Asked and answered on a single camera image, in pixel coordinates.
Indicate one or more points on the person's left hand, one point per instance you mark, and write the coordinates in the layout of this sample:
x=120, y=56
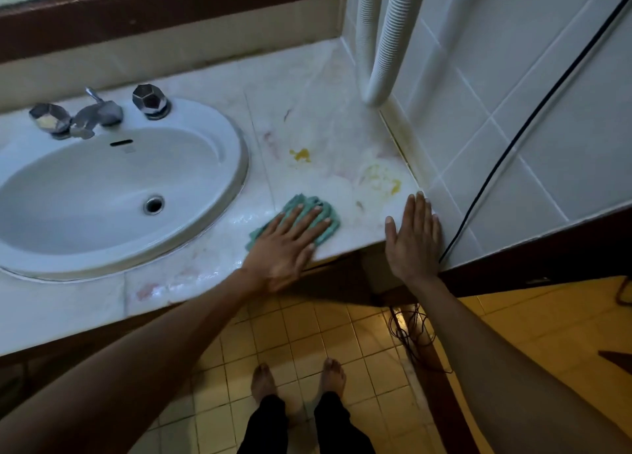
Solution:
x=279, y=261

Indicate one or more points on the person's right hand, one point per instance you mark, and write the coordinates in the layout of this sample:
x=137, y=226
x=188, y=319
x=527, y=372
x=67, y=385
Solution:
x=412, y=251

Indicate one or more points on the person's right little finger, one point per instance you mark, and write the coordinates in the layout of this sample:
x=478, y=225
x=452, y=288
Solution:
x=437, y=229

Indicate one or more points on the person's left thumb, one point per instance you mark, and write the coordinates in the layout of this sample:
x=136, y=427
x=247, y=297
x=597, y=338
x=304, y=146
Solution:
x=307, y=260

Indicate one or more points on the person's left little finger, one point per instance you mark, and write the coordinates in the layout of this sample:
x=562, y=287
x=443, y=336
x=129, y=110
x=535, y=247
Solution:
x=275, y=223

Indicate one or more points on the person's right middle finger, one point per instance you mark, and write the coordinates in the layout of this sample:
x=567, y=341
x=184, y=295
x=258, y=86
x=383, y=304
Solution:
x=419, y=211

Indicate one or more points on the person's right thumb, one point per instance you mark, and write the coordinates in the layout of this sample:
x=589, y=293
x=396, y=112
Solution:
x=391, y=234

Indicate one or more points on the person's left middle finger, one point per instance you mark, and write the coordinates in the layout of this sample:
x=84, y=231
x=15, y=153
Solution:
x=308, y=221

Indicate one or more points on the green cleaning cloth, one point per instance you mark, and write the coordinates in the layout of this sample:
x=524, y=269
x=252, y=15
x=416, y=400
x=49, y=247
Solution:
x=307, y=203

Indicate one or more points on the person's right forearm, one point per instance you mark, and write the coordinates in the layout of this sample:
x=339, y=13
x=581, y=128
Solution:
x=498, y=374

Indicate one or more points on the person's left forearm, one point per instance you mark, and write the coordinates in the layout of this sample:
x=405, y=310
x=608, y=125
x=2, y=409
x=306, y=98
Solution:
x=123, y=379

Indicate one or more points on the person's right foot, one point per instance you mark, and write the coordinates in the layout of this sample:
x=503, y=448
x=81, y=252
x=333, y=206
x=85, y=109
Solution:
x=332, y=378

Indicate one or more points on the person's foot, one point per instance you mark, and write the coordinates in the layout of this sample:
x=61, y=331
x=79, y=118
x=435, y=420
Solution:
x=332, y=378
x=263, y=384

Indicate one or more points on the metal sink drain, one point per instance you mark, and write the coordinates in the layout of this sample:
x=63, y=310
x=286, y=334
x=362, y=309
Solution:
x=154, y=205

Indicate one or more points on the person's left foot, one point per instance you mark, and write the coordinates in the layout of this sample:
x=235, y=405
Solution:
x=263, y=384

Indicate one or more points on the black trousers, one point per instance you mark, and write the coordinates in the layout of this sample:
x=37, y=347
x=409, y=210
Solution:
x=340, y=429

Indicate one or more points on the dark wooden floor threshold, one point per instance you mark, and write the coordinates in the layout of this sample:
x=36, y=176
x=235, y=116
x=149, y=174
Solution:
x=444, y=404

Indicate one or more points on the chrome faceted tap knob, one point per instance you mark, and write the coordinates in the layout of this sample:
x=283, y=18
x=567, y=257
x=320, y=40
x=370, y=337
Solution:
x=49, y=119
x=149, y=99

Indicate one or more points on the white oval sink basin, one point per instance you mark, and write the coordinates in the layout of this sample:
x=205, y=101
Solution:
x=74, y=197

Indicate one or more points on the chrome faucet spout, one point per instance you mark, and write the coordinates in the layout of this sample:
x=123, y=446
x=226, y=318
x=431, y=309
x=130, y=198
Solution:
x=95, y=115

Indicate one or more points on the dark wooden mirror frame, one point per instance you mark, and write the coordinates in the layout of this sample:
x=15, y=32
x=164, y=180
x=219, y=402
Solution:
x=197, y=4

